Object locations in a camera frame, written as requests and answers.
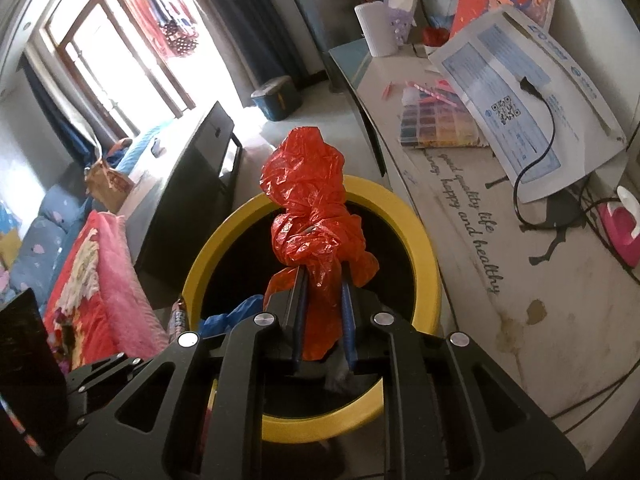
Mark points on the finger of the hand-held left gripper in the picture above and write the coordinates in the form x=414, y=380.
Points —
x=100, y=375

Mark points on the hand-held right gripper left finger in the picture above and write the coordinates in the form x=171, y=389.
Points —
x=299, y=310

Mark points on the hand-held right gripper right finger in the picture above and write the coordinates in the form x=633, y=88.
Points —
x=348, y=320

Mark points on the red plastic bag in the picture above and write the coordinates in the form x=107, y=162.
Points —
x=310, y=200

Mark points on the yellow rimmed trash bin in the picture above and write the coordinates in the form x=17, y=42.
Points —
x=400, y=220

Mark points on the blue plastic bag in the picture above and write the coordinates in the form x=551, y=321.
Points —
x=235, y=317

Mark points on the red floral blanket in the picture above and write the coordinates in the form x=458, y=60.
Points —
x=75, y=305

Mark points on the printed snack packet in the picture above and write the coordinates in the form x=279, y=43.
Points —
x=181, y=316

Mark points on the blue patterned sofa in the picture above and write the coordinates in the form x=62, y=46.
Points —
x=45, y=240

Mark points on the white television cabinet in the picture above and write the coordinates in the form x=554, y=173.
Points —
x=500, y=310

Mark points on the dark wooden coffee table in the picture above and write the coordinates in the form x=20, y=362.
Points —
x=190, y=185

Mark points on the brown paper bag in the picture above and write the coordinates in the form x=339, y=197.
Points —
x=107, y=180

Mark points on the blue storage stool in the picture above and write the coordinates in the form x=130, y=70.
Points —
x=275, y=100

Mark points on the small blue white object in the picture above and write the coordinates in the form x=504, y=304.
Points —
x=157, y=147

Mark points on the colourful bead box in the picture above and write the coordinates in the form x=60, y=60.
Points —
x=440, y=120

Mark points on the dark blue curtain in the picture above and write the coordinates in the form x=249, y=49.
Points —
x=55, y=110

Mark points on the white printed envelope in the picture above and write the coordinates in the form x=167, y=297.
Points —
x=480, y=70

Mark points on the pink plastic object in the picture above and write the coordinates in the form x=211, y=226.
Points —
x=620, y=225

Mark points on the white paper roll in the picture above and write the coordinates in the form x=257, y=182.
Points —
x=377, y=30

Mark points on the dark grey curtain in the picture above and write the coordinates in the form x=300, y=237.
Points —
x=240, y=20

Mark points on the grey standing air conditioner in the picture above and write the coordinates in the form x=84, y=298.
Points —
x=330, y=10

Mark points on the hanging clothes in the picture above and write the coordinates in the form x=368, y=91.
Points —
x=170, y=30

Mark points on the wooden framed glass door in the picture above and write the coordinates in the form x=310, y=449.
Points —
x=125, y=35

